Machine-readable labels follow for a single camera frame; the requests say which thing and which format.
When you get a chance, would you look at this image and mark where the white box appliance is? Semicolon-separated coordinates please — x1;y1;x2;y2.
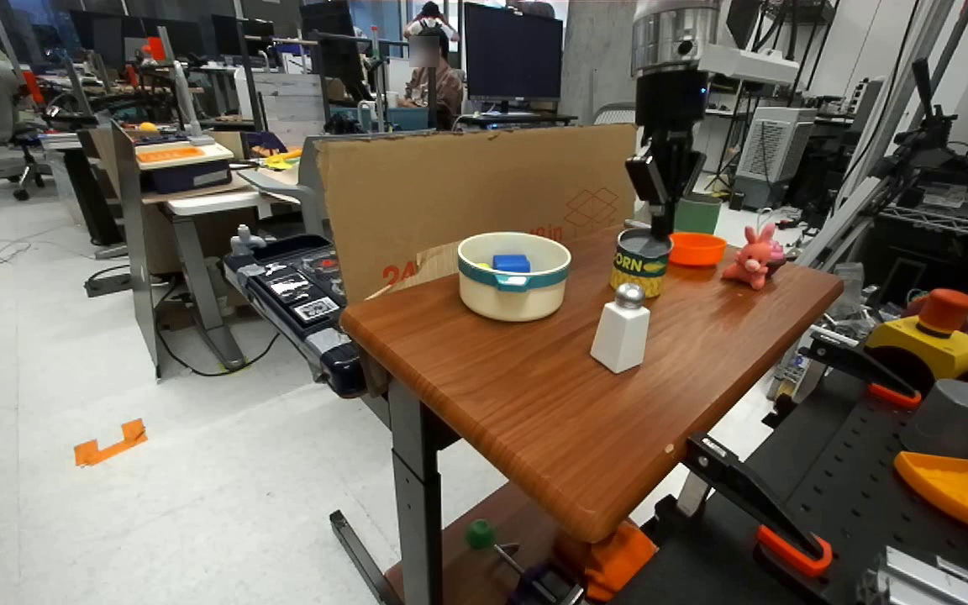
733;104;820;212

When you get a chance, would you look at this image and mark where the black perforated base board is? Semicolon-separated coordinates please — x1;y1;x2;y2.
614;362;968;605

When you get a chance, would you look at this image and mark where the white salt shaker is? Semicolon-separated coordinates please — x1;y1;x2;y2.
590;281;652;376

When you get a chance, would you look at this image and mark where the small green knob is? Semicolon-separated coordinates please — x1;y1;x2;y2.
464;517;502;556

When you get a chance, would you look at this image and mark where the grey office desk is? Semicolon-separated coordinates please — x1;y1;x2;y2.
111;122;274;381

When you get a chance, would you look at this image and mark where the grey plastic cylinder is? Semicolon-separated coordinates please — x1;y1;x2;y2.
899;376;968;458

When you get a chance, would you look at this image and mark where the grey metal table leg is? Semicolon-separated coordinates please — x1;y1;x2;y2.
327;381;448;605

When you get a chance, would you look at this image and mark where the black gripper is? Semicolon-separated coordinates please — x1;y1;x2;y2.
622;68;712;238

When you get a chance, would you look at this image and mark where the pink rabbit toy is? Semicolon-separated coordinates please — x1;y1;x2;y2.
720;222;793;294

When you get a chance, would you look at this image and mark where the green bin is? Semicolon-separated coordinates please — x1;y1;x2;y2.
680;197;727;236

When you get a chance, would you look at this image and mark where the white pot teal rim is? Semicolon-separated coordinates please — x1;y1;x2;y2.
454;228;574;325

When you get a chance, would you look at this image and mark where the orange wedge shaped piece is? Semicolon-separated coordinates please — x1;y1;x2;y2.
892;449;968;533

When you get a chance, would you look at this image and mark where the dark computer monitor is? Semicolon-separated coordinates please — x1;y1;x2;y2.
461;0;569;110

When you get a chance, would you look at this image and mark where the orange printed bracket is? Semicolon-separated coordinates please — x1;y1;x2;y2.
581;520;664;605

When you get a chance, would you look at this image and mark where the brown cardboard panel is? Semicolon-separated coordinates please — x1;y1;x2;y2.
313;122;642;305

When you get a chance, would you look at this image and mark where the black clamp orange handle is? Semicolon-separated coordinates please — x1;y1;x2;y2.
680;434;838;584
800;334;926;414

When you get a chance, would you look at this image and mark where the orange floor marker bracket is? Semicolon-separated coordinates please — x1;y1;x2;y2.
70;417;153;470

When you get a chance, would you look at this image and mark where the small blue block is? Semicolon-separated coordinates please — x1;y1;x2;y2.
490;251;534;281

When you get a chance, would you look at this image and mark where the aluminium extrusion bar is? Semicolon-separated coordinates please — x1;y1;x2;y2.
853;546;968;605

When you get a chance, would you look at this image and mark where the black box orange top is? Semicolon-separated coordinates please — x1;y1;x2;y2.
128;134;238;197

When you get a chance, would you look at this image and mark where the yellow green corn can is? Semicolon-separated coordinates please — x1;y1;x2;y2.
609;228;674;303

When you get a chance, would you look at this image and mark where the seated person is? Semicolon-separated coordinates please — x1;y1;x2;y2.
400;3;470;134

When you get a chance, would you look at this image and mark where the yellow emergency stop button box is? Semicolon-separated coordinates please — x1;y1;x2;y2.
864;285;968;384

